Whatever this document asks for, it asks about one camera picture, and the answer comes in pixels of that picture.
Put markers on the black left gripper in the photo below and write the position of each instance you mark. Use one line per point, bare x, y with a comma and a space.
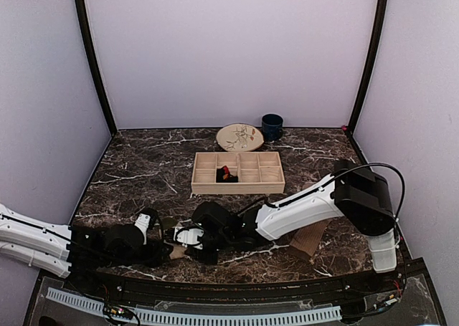
154, 252

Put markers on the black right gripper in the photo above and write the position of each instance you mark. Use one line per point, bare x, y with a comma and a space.
210, 259

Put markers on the beige striped sock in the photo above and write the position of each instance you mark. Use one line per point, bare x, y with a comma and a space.
170, 225

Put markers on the black argyle sock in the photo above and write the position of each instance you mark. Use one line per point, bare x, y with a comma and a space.
223, 175

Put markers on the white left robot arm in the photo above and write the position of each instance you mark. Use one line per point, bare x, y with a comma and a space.
63, 249

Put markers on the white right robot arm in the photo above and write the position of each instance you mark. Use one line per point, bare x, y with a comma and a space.
351, 191

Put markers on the wooden compartment tray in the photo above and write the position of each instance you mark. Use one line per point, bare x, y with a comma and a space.
258, 173

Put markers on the tan plain sock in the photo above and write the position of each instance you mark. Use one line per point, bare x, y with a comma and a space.
305, 241

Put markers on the patterned ceramic plate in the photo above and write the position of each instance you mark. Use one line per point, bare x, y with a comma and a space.
239, 137

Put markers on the dark blue mug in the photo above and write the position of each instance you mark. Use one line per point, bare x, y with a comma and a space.
272, 127

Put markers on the white slotted cable duct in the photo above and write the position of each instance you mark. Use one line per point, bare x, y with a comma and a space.
143, 316

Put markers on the left black corner post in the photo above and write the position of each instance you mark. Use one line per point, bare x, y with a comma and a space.
92, 61

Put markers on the black corner post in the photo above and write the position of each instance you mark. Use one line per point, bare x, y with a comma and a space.
371, 57
92, 61

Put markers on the right black corner post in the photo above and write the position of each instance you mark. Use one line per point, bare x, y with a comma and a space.
371, 57

